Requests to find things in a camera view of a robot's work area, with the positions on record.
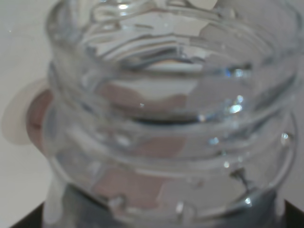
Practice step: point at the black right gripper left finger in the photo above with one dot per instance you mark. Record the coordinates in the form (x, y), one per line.
(72, 210)

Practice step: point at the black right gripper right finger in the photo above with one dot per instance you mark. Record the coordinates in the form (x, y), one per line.
(262, 209)

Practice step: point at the clear plastic water bottle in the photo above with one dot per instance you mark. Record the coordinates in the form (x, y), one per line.
(168, 112)

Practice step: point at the translucent brown plastic cup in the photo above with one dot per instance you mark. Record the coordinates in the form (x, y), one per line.
(35, 117)

